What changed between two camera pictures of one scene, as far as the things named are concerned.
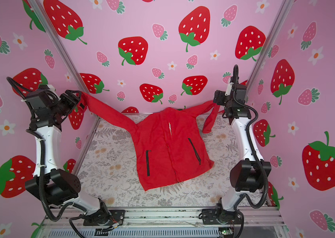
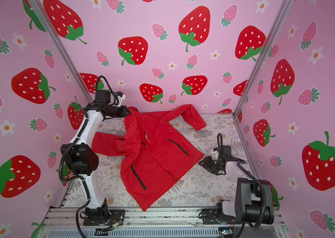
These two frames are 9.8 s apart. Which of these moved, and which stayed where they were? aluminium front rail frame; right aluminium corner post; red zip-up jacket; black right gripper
Moved: black right gripper; red zip-up jacket
Stayed: aluminium front rail frame; right aluminium corner post
